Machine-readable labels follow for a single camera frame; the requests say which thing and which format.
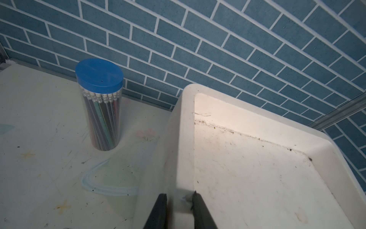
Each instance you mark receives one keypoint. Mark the floral table mat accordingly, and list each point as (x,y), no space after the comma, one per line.
(51,175)

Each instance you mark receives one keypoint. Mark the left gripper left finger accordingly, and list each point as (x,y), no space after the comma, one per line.
(157,217)

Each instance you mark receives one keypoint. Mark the white plastic drawer cabinet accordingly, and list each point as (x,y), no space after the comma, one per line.
(254,169)

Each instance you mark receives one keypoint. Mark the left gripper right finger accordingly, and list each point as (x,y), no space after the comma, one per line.
(201,214)

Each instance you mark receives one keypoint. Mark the blue lid pencil tube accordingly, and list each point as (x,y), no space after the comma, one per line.
(101,84)

